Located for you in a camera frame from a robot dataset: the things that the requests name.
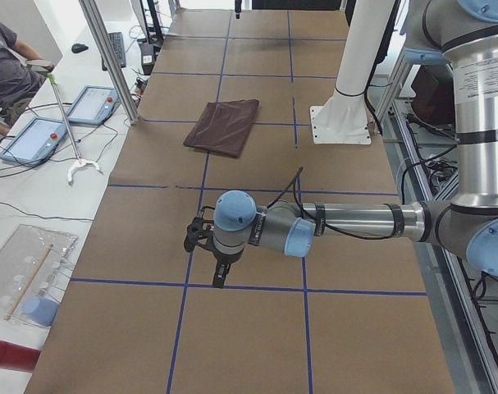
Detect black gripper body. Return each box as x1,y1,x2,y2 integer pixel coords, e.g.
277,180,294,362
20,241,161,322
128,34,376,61
213,250,244,273

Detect dark brown t-shirt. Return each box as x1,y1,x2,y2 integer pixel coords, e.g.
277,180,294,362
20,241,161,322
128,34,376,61
183,99,259,158

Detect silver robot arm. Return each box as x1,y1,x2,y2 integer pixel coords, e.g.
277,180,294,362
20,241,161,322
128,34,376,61
209,1,498,287

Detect black computer keyboard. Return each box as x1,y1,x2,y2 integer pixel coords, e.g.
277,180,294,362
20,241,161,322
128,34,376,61
108,32,126,68

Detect black computer mouse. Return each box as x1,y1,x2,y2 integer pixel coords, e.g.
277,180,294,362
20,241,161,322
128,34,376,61
71,43,89,54

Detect white reacher grabber stick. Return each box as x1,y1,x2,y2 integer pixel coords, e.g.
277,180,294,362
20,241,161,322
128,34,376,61
47,72,103,186

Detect far blue teach pendant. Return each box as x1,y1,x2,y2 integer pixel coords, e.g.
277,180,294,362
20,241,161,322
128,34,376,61
67,85,119,126

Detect blue teach pendant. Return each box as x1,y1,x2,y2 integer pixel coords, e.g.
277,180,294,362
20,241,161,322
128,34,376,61
67,85,119,126
0,117,66,167

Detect clear plastic bag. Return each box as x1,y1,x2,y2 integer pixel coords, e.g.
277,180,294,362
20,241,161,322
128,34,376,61
0,225,78,328

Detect wooden stick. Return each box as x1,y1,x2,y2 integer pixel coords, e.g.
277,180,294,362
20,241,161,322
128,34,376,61
3,244,54,321

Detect near blue teach pendant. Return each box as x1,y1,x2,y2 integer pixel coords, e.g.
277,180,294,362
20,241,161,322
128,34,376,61
0,117,66,167

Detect red cylinder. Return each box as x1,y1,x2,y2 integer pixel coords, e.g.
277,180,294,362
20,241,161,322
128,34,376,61
0,340,40,373

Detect seated person grey shirt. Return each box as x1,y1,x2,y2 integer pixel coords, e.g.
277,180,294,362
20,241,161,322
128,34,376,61
0,22,54,135

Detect aluminium frame post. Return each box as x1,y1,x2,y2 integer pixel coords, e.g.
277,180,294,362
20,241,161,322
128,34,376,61
79,0,139,125

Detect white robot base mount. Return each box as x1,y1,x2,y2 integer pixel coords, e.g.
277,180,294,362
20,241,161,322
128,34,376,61
310,0,397,145

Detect aluminium frame rack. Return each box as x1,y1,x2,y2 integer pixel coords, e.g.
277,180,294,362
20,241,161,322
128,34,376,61
368,60,498,393

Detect tangled black floor cables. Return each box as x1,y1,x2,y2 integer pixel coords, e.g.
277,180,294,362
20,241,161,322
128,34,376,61
404,110,498,378

